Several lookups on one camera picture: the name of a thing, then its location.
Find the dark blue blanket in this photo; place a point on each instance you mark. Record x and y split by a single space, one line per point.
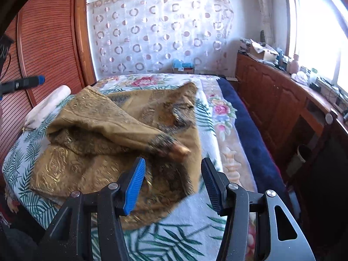
250 130

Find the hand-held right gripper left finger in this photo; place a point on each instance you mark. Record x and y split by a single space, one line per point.
133 187

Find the golden brown patterned garment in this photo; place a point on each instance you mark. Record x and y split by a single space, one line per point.
108 130

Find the white floral blanket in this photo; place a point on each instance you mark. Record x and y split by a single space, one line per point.
190 223

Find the white crumpled cloth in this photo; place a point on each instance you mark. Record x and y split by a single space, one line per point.
299 77

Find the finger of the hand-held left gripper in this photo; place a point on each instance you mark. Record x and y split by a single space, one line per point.
27 82

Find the pale cup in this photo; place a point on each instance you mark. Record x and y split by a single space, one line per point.
299 159

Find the white rolled pillow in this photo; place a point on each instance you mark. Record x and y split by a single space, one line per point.
51 100

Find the wooden cabinet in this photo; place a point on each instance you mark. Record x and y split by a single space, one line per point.
272 92

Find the wooden louvered wardrobe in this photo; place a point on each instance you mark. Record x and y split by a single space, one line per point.
49 32

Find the bright window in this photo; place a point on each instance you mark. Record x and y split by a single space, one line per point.
318 27

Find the small black device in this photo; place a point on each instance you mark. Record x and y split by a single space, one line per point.
315 87

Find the pink bottle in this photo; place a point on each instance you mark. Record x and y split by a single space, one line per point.
294 64

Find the sheer circle-patterned curtain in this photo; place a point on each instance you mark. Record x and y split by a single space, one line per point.
163 32

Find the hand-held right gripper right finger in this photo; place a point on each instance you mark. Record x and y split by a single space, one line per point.
213 190

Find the small blue box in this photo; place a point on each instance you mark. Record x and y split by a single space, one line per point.
182 65

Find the dark floral cloth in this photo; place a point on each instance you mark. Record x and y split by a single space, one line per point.
16 236

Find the open cardboard box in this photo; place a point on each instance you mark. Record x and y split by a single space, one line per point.
262 51

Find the clear jar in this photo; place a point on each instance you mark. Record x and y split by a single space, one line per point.
313 75

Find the dark chair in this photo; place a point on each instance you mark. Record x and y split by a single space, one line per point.
326 182

